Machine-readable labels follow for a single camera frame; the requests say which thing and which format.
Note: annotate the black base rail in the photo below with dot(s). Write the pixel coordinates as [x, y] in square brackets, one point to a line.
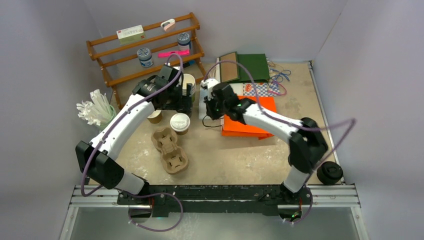
[267, 200]

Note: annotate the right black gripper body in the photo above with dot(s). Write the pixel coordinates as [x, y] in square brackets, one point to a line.
[216, 110]

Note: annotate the white cup lid picked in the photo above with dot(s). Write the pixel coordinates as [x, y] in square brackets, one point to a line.
[180, 121]

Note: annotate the orange paper bag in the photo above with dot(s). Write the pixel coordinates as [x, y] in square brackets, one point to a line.
[233, 128]

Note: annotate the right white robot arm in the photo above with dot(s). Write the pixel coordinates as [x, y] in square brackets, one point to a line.
[306, 143]

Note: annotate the blue checkered paper bag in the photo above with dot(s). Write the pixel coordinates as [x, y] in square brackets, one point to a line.
[260, 89]

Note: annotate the green paper bag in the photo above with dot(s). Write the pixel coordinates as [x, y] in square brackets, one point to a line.
[256, 64]

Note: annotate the black lid stack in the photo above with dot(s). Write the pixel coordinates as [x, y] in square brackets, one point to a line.
[329, 173]

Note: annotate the right white cup stack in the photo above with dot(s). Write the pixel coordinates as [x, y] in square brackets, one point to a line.
[188, 78]

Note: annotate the blue white jar right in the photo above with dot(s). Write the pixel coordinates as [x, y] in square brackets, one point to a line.
[184, 41]

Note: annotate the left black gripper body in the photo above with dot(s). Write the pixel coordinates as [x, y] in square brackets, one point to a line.
[176, 101]

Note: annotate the blue white jar left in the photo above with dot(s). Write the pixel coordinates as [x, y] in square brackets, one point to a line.
[145, 58]

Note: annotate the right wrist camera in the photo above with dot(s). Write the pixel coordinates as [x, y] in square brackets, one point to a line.
[206, 88]

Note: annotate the white green box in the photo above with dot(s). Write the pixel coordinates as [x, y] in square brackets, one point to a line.
[130, 35]

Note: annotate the brown paper cup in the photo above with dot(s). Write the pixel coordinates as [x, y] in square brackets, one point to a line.
[181, 131]
[156, 117]

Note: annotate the black blue marker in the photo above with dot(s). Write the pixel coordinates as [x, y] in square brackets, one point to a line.
[189, 63]

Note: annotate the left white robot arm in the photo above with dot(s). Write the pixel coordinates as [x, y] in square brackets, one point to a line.
[97, 158]

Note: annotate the pulp cup carrier tray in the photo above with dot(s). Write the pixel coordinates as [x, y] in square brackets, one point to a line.
[172, 157]

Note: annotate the wooden shelf rack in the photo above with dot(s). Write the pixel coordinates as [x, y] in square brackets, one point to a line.
[120, 64]

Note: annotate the pink marker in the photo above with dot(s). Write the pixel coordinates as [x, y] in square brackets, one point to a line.
[175, 53]

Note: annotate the blue white jar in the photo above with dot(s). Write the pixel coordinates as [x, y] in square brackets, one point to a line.
[184, 41]
[145, 58]

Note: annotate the white pink clip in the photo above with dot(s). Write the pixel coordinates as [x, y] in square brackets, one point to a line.
[168, 25]

